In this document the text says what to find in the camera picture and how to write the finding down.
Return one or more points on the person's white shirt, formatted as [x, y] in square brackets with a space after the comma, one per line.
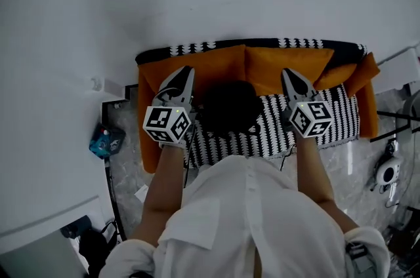
[249, 224]

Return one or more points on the large orange cushion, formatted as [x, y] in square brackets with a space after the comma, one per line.
[275, 65]
[216, 68]

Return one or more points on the black bag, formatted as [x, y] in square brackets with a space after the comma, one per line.
[96, 247]

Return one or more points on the white round device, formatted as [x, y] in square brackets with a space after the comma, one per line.
[388, 173]

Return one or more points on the blue printed box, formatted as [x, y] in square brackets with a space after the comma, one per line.
[106, 140]

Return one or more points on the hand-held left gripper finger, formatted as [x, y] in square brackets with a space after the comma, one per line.
[173, 81]
[189, 86]

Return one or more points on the person's left forearm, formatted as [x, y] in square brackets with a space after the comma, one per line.
[164, 181]

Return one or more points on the white paper scrap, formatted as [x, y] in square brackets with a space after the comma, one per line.
[141, 194]

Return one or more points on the person's right forearm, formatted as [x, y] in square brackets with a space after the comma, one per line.
[311, 171]

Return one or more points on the black metal frame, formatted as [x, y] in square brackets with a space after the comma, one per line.
[398, 127]

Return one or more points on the black white patterned blanket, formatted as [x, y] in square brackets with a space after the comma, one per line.
[331, 121]

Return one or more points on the black backpack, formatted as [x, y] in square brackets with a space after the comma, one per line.
[229, 106]

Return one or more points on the small orange cushion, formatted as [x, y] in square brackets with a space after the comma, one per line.
[334, 75]
[362, 73]

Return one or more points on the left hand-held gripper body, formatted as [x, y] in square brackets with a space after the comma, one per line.
[164, 122]

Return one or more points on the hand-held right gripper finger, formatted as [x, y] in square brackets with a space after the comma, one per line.
[306, 90]
[288, 88]

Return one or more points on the orange sofa seat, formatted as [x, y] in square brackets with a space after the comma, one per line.
[365, 112]

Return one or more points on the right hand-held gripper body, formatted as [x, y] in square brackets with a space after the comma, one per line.
[311, 119]

